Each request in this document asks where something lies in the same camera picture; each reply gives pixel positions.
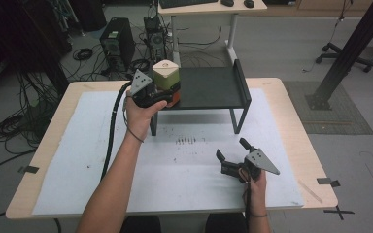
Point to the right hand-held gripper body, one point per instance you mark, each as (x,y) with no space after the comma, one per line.
(260,161)

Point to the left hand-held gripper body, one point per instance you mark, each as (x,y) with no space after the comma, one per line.
(141,85)

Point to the beige wooden block toy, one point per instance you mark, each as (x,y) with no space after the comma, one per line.
(165,76)

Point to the black metal shelf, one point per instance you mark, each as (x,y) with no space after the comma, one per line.
(210,87)

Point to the person's right hand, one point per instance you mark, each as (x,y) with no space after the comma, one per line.
(257,194)

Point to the person's left hand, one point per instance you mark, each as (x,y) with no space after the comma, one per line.
(139,119)

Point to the white table mat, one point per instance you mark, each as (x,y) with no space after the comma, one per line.
(191,181)

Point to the black computer tower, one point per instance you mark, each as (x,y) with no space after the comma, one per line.
(116,43)

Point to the open computer case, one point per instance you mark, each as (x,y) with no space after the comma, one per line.
(155,39)

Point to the black wrist band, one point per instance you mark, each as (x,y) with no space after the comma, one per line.
(259,215)
(135,136)

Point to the person's legs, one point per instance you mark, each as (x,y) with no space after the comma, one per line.
(226,224)

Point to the black tape marker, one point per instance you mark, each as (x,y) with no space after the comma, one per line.
(327,181)
(29,169)

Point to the white desk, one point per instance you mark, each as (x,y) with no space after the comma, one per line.
(207,19)

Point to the grey floor mat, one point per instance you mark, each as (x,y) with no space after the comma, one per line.
(336,119)

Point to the black keyboard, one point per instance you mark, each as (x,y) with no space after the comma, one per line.
(187,2)

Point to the black tape cross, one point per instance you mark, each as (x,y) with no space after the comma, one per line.
(338,212)

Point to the black computer mouse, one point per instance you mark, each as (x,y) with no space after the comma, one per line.
(227,2)
(249,3)

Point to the dark curtain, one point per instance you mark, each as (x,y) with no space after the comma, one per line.
(22,42)

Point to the black chair base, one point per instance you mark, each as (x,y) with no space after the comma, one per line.
(343,55)

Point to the black metal post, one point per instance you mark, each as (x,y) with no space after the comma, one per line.
(353,45)

